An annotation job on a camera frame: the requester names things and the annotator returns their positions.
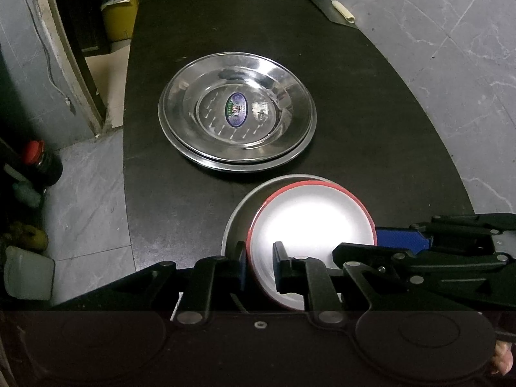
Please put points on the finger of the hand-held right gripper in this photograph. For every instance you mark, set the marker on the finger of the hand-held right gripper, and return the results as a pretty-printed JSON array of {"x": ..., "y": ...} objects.
[
  {"x": 363, "y": 252},
  {"x": 401, "y": 238}
]

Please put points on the dark bottle with red cap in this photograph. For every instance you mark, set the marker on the dark bottle with red cap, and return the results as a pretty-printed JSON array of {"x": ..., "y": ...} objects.
[{"x": 40, "y": 163}]

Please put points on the grey rimmed plate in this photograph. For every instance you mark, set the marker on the grey rimmed plate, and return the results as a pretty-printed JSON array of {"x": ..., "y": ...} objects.
[{"x": 242, "y": 221}]

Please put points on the steel plate with oval sticker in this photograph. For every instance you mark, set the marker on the steel plate with oval sticker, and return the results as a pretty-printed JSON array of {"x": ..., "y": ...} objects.
[{"x": 242, "y": 88}]

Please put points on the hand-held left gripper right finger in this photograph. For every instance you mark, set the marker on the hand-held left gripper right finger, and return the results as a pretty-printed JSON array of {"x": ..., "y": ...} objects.
[{"x": 277, "y": 268}]

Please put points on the beige cardboard sheet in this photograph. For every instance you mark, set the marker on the beige cardboard sheet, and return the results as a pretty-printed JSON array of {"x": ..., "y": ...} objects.
[{"x": 105, "y": 92}]

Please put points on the person's right hand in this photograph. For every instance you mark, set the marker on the person's right hand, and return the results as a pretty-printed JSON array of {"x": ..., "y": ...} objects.
[{"x": 504, "y": 358}]

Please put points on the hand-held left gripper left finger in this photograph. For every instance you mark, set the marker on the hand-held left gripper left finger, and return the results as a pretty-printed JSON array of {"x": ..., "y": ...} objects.
[{"x": 242, "y": 266}]

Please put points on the yellow bin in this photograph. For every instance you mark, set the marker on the yellow bin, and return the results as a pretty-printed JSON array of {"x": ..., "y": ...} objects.
[{"x": 119, "y": 18}]

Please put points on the yellow brown bottle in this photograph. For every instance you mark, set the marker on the yellow brown bottle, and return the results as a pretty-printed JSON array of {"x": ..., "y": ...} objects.
[{"x": 30, "y": 237}]

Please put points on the plain steel plate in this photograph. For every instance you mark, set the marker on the plain steel plate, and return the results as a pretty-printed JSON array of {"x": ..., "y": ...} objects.
[{"x": 225, "y": 165}]

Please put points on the green bottle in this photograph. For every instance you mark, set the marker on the green bottle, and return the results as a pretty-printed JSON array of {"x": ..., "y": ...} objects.
[{"x": 26, "y": 193}]

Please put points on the white plastic container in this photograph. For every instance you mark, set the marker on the white plastic container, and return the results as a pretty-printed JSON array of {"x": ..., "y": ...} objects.
[{"x": 28, "y": 274}]

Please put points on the white rolled stick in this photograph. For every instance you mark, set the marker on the white rolled stick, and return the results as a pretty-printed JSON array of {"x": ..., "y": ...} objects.
[{"x": 343, "y": 10}]

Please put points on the red rimmed white plate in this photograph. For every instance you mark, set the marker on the red rimmed white plate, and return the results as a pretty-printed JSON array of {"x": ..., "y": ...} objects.
[{"x": 314, "y": 225}]

